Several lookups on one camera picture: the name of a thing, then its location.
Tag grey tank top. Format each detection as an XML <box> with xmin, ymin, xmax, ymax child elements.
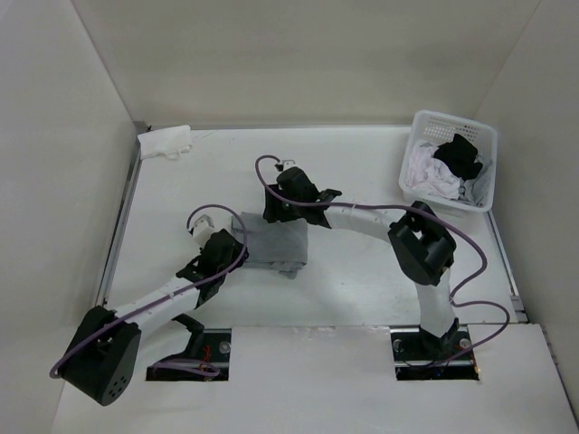
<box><xmin>241</xmin><ymin>212</ymin><xmax>308</xmax><ymax>279</ymax></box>

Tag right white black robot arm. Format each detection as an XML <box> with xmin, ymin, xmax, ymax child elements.
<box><xmin>263</xmin><ymin>166</ymin><xmax>459</xmax><ymax>361</ymax></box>

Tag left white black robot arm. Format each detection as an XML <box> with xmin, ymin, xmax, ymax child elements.
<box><xmin>50</xmin><ymin>230</ymin><xmax>249</xmax><ymax>407</ymax></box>

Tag folded white tank top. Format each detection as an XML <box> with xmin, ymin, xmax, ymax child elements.
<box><xmin>138</xmin><ymin>125</ymin><xmax>193</xmax><ymax>160</ymax></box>

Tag white garment in basket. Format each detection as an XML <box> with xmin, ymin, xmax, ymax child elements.
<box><xmin>403</xmin><ymin>140</ymin><xmax>460</xmax><ymax>200</ymax></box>

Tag white plastic laundry basket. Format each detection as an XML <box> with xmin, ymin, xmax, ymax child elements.
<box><xmin>399</xmin><ymin>110</ymin><xmax>498</xmax><ymax>212</ymax></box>

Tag black garment in basket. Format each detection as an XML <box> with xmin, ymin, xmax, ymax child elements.
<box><xmin>433</xmin><ymin>134</ymin><xmax>482</xmax><ymax>180</ymax></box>

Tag light grey garment in basket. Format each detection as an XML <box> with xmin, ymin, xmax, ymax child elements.
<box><xmin>458</xmin><ymin>156</ymin><xmax>493</xmax><ymax>207</ymax></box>

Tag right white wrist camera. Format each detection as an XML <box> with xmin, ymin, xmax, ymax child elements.
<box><xmin>274</xmin><ymin>159</ymin><xmax>296</xmax><ymax>173</ymax></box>

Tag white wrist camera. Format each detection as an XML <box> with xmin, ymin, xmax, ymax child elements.
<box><xmin>274</xmin><ymin>159</ymin><xmax>296</xmax><ymax>173</ymax></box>
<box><xmin>189</xmin><ymin>214</ymin><xmax>223</xmax><ymax>245</ymax></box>

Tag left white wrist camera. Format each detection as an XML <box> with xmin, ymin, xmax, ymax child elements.
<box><xmin>189</xmin><ymin>214</ymin><xmax>223</xmax><ymax>245</ymax></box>

